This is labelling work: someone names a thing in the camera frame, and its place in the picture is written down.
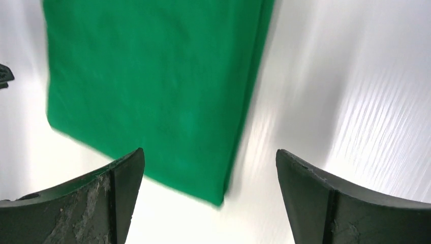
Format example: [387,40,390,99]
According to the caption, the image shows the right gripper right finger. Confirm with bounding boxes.
[276,149,430,243]

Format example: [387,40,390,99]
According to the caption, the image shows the green t shirt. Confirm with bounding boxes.
[42,1,274,206]

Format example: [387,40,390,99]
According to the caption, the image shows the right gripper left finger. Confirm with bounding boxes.
[1,148,145,243]

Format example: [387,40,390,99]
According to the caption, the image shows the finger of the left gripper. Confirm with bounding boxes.
[0,64,15,89]

